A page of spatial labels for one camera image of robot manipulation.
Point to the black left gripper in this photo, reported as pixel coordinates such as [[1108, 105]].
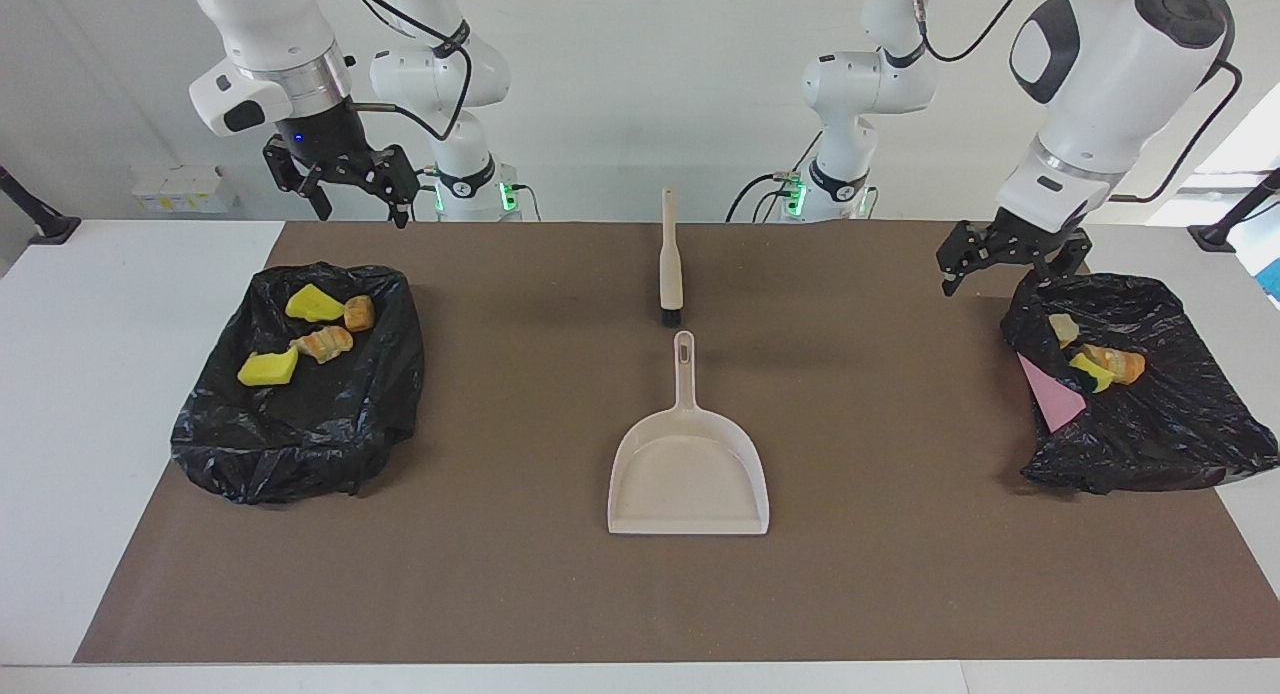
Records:
[[1035, 236]]

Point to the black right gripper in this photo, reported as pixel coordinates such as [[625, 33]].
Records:
[[322, 139]]

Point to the oval ridged tan food piece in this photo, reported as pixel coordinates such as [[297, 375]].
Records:
[[1063, 328]]

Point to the irregular yellow sponge piece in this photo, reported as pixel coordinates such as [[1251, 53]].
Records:
[[313, 304]]

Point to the brown bread nugget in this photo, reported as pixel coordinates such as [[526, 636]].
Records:
[[360, 313]]

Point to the green and yellow sponge piece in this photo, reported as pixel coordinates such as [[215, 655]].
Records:
[[1092, 371]]

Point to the blocky tan food piece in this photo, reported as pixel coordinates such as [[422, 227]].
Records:
[[1122, 362]]

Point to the orange striped bread piece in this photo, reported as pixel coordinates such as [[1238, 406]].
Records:
[[322, 344]]

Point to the notched yellow sponge piece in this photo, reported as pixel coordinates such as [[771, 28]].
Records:
[[267, 368]]

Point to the beige hand brush black bristles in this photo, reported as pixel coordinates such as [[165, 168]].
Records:
[[670, 264]]

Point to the beige plastic dustpan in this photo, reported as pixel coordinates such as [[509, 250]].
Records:
[[690, 474]]

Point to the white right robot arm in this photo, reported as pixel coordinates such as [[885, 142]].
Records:
[[270, 24]]

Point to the pink bin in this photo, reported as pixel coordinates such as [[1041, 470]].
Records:
[[1052, 399]]

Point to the black bag over pink bin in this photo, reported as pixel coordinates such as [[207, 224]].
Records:
[[1170, 414]]

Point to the black trash bag bin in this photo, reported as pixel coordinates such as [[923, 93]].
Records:
[[300, 424]]

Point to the white box with yellow label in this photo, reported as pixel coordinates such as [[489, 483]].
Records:
[[181, 192], [216, 190], [150, 196]]

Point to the blue object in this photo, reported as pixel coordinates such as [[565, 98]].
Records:
[[1273, 279]]

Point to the brown table mat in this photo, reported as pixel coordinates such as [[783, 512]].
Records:
[[900, 574]]

